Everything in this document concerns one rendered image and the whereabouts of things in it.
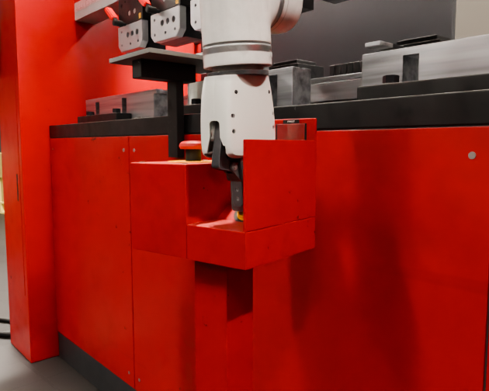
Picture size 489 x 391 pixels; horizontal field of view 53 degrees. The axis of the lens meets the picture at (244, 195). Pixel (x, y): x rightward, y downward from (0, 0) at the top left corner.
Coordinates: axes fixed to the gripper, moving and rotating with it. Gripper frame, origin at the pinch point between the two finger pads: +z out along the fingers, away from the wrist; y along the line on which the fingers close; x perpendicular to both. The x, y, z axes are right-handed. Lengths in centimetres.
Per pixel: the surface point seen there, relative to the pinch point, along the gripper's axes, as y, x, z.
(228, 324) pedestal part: 2.3, -2.0, 17.3
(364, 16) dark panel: -100, -28, -37
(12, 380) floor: -23, -123, 76
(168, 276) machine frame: -32, -51, 30
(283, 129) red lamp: -9.7, 0.0, -7.9
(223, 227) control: 5.6, 0.9, 2.9
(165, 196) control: 6.2, -8.0, -0.4
